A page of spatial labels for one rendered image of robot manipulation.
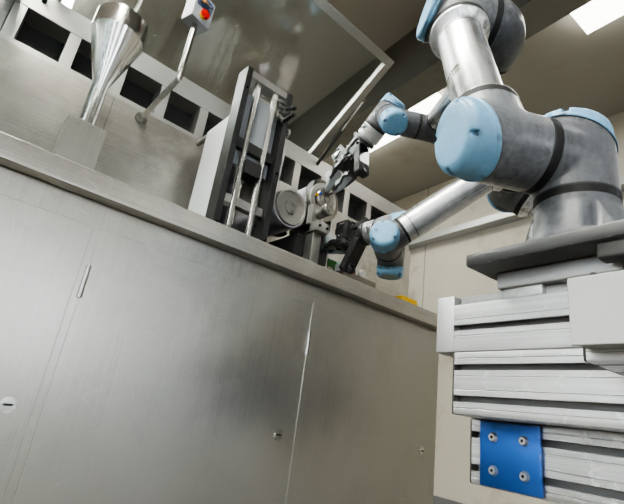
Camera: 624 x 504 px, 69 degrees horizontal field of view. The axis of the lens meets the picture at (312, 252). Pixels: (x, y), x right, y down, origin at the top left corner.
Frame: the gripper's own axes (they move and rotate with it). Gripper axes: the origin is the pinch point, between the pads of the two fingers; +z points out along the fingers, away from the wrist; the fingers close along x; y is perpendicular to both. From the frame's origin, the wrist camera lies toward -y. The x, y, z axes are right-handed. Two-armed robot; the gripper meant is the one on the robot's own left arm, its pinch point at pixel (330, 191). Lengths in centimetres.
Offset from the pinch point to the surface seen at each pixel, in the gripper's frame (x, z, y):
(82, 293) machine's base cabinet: 68, 19, -58
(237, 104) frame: 42.6, -8.9, -1.4
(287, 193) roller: 13.8, 7.0, -1.3
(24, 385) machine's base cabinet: 72, 29, -69
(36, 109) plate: 82, 28, 25
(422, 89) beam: -101, -52, 130
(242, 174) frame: 36.6, 3.3, -15.2
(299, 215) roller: 7.8, 10.4, -5.3
